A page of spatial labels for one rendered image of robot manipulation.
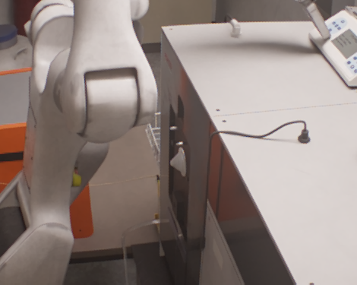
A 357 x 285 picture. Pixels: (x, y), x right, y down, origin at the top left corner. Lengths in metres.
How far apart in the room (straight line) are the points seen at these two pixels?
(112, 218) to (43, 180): 0.89
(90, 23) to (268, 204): 0.34
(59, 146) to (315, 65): 0.55
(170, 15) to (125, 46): 3.73
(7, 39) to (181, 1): 1.64
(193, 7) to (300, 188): 3.69
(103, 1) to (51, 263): 0.55
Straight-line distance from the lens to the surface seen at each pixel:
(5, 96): 1.75
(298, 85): 1.13
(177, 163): 1.28
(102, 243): 1.82
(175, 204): 1.35
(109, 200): 1.98
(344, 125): 1.03
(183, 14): 4.49
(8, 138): 1.61
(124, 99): 0.74
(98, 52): 0.73
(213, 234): 1.07
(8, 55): 3.26
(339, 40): 1.26
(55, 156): 1.01
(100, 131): 0.76
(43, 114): 0.96
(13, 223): 1.18
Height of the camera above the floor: 1.96
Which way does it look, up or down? 33 degrees down
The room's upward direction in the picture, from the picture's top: 2 degrees clockwise
